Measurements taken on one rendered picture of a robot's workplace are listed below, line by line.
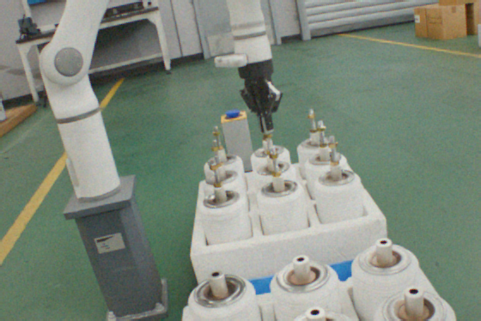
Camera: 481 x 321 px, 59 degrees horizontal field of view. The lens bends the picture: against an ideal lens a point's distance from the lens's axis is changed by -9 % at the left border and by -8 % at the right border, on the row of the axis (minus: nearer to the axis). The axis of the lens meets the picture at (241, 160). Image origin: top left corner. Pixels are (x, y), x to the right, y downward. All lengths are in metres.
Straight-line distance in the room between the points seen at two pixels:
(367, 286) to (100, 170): 0.56
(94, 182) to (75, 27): 0.31
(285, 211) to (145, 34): 5.08
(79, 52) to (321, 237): 0.58
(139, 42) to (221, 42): 1.02
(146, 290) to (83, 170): 0.30
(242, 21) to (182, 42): 4.93
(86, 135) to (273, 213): 0.40
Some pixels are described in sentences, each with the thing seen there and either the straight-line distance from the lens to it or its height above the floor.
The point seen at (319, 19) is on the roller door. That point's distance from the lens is 6.07.
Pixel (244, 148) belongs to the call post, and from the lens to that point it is 1.29.
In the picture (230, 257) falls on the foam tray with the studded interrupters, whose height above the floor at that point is 0.16.
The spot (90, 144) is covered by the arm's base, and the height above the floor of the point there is 0.42.
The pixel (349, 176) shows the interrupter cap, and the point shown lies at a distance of 0.94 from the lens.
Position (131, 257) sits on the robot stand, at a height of 0.17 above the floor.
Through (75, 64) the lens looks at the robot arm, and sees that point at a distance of 0.89.
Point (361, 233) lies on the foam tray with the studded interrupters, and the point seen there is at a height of 0.16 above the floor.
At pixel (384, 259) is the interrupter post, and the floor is 0.26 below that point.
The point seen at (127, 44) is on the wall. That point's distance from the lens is 5.88.
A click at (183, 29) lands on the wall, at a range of 5.85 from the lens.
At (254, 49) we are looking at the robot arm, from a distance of 0.94.
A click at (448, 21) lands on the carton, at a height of 0.16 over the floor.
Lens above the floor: 0.62
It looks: 19 degrees down
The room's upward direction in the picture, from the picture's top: 11 degrees counter-clockwise
